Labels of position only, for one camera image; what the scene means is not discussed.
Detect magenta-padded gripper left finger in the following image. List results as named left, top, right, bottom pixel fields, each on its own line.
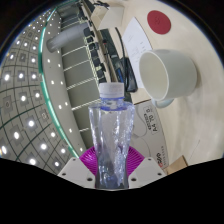
left=57, top=147, right=99, bottom=189

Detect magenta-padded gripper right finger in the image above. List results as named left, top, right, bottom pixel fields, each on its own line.
left=126, top=145, right=167, bottom=189

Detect clear plastic water bottle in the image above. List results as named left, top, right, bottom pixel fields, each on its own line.
left=88, top=82, right=136, bottom=190

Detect round ceiling lights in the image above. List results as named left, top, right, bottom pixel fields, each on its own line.
left=0, top=9, right=88, bottom=168

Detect black desk phone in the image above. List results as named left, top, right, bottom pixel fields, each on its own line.
left=114, top=56, right=138, bottom=93

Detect white cup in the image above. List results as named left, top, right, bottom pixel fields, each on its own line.
left=138, top=49, right=198, bottom=108

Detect row of black office chairs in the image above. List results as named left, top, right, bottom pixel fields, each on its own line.
left=83, top=26, right=108, bottom=83

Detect white printed paper sheet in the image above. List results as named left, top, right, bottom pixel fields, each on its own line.
left=121, top=16, right=154, bottom=89

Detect long curved conference desk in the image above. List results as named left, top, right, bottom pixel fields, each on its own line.
left=79, top=0, right=113, bottom=84

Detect flat round red coaster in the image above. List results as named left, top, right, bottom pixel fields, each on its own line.
left=146, top=9, right=172, bottom=35

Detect black cable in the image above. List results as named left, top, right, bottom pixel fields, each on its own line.
left=114, top=26, right=129, bottom=84

